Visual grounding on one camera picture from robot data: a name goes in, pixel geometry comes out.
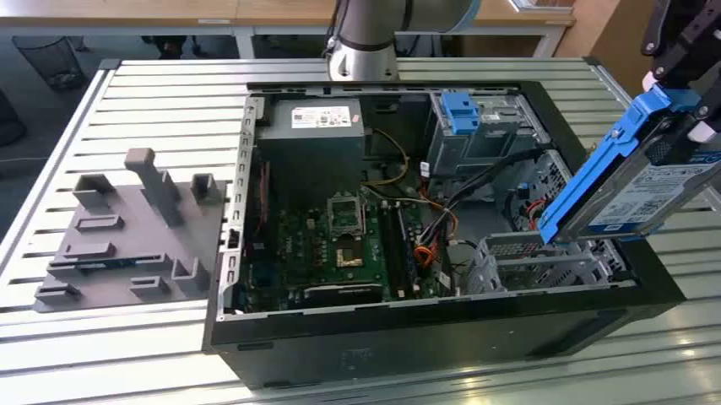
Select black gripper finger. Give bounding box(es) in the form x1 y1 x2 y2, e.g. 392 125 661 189
688 58 721 144
640 0 721 92

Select hard disk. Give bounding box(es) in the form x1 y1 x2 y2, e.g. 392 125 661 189
535 82 721 245

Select black wire with blue tag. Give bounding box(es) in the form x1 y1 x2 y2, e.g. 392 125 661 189
503 181 547 234

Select metal disk bay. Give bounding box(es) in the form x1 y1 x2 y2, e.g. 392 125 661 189
467 231 616 296

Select black RAM slot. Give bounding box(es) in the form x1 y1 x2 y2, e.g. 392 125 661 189
393 201 422 294
380 200 396 296

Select silver metal drive cage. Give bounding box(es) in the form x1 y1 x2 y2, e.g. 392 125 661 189
425 92 552 178

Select blue plastic drive latch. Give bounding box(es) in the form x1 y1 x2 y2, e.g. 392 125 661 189
443 91 481 135

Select metal socket cover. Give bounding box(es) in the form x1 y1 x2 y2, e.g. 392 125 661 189
326 192 368 237

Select grey power supply unit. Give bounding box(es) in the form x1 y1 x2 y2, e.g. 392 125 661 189
257 99 368 199

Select CPU socket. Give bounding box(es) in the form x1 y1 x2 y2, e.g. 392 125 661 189
333 236 368 269

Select black graphics card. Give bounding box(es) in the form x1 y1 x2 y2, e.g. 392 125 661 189
301 281 386 305

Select black PC case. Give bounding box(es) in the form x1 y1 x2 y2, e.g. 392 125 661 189
201 79 690 392

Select green motherboard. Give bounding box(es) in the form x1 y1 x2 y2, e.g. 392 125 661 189
248 185 447 313

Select wooden desk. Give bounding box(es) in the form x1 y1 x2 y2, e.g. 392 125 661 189
0 0 576 58

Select grey parts rack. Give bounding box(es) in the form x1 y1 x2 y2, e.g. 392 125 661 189
33 147 236 314

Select black mesh wastebasket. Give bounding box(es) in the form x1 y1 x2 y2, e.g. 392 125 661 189
11 35 86 90

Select green RAM stick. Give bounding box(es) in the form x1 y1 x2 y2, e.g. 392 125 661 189
73 260 137 271

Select black wire bundle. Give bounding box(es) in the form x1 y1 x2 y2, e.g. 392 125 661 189
443 147 552 212

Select multicoloured wire bundle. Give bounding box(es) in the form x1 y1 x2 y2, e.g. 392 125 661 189
417 197 461 250

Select yellow wires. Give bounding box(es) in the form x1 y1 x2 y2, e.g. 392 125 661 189
360 128 410 186

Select orange red wire bundle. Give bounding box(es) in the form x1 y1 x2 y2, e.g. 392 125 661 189
414 246 447 267

